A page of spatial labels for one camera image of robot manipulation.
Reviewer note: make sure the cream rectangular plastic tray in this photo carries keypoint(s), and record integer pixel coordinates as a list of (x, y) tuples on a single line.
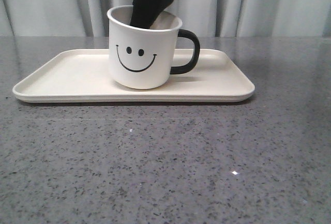
[(82, 75)]

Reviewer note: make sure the grey curtain left panel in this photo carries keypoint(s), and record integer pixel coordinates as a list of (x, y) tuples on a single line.
[(87, 18)]

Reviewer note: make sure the white smiley mug black handle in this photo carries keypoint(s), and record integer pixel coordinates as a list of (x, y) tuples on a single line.
[(142, 58)]

